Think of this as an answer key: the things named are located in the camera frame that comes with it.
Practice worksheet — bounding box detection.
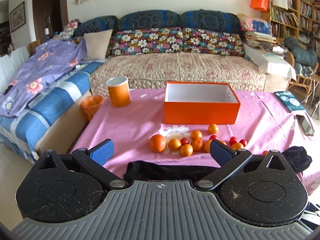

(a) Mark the teal book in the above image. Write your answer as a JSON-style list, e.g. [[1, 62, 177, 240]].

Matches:
[[274, 90, 306, 113]]

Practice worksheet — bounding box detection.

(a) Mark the orange cylindrical canister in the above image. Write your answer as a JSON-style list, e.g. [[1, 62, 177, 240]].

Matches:
[[106, 76, 131, 107]]

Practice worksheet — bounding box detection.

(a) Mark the beige quilted sofa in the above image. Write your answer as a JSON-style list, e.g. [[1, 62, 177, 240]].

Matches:
[[90, 52, 267, 97]]

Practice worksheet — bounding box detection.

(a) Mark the smartphone on table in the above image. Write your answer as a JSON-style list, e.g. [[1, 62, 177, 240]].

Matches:
[[296, 115, 315, 137]]

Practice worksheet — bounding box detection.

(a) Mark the stack of books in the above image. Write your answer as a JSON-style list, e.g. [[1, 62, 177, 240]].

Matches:
[[239, 16, 287, 59]]

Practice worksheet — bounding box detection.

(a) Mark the floral pillow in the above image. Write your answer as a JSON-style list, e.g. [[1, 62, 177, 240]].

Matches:
[[109, 27, 183, 56], [182, 28, 245, 57]]

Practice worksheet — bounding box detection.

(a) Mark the small orange tangerine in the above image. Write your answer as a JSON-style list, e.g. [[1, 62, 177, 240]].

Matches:
[[168, 138, 182, 151], [231, 142, 244, 151], [208, 124, 219, 134], [203, 140, 212, 153], [179, 144, 194, 157], [190, 130, 202, 141], [191, 139, 203, 152]]

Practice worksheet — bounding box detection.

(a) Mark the framed wall picture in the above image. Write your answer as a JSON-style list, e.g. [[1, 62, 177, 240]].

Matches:
[[9, 2, 26, 32]]

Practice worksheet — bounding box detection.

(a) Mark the orange cardboard box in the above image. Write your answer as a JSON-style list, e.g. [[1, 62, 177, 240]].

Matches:
[[164, 81, 241, 125]]

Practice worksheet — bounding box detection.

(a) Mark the beige cushion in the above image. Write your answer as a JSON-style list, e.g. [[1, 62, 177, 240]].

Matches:
[[84, 29, 113, 60]]

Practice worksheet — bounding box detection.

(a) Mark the floral pillow left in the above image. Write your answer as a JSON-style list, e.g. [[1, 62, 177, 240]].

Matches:
[[109, 27, 183, 56]]

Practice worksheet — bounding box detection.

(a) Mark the blue striped sofa cover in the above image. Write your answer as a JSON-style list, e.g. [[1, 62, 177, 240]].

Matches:
[[1, 62, 101, 163]]

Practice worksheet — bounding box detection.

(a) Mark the orange plastic waste basket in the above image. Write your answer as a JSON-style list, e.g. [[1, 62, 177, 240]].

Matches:
[[80, 95, 104, 121]]

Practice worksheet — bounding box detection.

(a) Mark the wicker chair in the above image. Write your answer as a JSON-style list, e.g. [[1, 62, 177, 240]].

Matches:
[[287, 53, 319, 104]]

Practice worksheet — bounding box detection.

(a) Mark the orange paper bag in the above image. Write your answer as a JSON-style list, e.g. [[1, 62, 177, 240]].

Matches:
[[250, 0, 269, 12]]

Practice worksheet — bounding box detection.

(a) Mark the purple floral sheet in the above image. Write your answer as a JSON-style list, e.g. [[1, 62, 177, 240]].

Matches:
[[1, 38, 87, 118]]

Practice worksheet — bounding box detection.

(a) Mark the dark blue back cushion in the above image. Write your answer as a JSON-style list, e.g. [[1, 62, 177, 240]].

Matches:
[[178, 9, 242, 34], [117, 10, 179, 31], [73, 15, 118, 37]]

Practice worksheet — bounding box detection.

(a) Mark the white cloth side table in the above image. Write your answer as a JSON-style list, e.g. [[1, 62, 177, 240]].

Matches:
[[244, 44, 296, 92]]

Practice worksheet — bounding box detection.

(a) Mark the wooden bookshelf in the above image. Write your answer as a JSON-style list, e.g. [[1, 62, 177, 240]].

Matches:
[[261, 0, 319, 45]]

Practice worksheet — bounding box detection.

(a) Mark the large orange fruit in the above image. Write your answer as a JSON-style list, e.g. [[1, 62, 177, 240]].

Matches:
[[148, 134, 167, 153]]

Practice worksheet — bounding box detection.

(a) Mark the pink floral tablecloth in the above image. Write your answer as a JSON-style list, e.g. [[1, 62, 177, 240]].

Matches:
[[75, 89, 319, 194]]

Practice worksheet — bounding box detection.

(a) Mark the black cloth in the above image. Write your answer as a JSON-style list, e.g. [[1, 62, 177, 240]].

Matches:
[[124, 160, 217, 184]]

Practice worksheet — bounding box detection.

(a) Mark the floral pillow right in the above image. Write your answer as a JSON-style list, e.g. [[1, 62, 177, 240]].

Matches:
[[182, 28, 245, 57]]

